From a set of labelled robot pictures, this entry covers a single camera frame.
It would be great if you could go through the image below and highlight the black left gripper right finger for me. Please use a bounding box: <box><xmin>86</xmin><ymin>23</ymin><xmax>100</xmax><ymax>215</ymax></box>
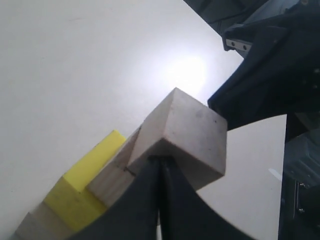
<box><xmin>159</xmin><ymin>157</ymin><xmax>252</xmax><ymax>240</ymax></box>

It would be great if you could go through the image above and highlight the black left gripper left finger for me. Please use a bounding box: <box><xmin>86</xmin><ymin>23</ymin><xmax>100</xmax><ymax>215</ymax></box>
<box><xmin>69</xmin><ymin>160</ymin><xmax>161</xmax><ymax>240</ymax></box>

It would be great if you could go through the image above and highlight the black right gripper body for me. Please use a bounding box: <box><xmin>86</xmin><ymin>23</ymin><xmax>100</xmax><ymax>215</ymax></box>
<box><xmin>207</xmin><ymin>10</ymin><xmax>320</xmax><ymax>130</ymax></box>

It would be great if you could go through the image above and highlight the medium wooden cube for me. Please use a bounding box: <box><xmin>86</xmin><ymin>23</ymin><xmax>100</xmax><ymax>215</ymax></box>
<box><xmin>87</xmin><ymin>127</ymin><xmax>141</xmax><ymax>208</ymax></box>

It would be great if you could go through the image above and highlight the yellow cube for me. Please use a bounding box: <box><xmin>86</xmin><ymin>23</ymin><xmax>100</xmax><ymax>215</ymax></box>
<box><xmin>44</xmin><ymin>130</ymin><xmax>126</xmax><ymax>232</ymax></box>

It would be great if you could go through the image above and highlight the small wooden cube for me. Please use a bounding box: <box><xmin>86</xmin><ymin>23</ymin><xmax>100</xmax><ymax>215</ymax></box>
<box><xmin>127</xmin><ymin>88</ymin><xmax>228</xmax><ymax>190</ymax></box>

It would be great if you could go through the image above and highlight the large wooden cube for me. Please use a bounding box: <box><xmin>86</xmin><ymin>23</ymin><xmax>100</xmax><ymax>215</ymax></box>
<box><xmin>11</xmin><ymin>202</ymin><xmax>74</xmax><ymax>240</ymax></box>

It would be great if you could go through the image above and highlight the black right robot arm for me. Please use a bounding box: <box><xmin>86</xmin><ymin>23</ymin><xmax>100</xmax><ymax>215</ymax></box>
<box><xmin>187</xmin><ymin>0</ymin><xmax>320</xmax><ymax>130</ymax></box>

